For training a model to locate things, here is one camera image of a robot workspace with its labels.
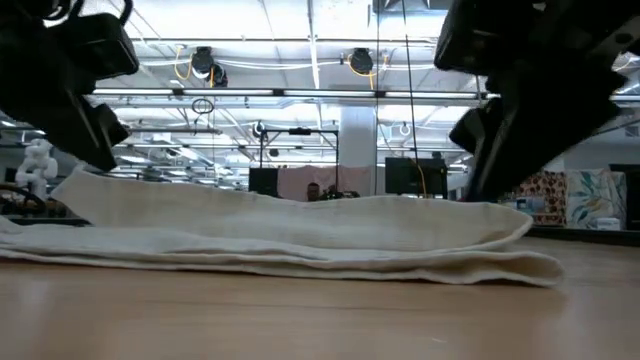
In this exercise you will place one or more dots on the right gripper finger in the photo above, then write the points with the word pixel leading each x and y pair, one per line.
pixel 540 125

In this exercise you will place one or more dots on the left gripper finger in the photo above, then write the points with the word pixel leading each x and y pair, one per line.
pixel 60 110

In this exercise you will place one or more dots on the white plaid towel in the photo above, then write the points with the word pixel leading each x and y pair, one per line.
pixel 300 235

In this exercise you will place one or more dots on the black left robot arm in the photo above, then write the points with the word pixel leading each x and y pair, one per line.
pixel 15 10

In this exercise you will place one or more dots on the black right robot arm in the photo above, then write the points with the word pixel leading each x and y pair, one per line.
pixel 590 20

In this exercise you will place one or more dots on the white humanoid figure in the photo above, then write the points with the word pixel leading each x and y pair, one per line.
pixel 37 165

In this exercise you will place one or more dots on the brown floral panel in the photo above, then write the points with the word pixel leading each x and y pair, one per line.
pixel 550 195

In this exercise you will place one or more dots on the teal leaf panel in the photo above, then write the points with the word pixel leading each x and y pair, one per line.
pixel 595 195

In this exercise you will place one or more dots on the black cabinet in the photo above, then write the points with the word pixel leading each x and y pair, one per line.
pixel 632 195

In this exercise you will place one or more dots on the white box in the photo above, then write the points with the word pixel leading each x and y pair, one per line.
pixel 606 224

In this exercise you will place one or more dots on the overhead light bar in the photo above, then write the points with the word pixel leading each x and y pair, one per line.
pixel 225 92

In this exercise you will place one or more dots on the large black monitor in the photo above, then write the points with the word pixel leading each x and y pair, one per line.
pixel 405 175

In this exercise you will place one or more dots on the white pillar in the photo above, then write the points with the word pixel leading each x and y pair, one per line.
pixel 357 135

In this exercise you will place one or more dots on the small black monitor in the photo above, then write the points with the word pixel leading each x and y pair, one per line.
pixel 263 181

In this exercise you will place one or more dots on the pink curtain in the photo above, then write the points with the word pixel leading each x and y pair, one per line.
pixel 300 180

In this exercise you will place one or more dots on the black aluminium table frame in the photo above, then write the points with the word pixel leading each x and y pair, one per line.
pixel 590 236

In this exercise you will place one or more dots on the black stand frame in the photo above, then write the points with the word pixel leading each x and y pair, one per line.
pixel 300 131

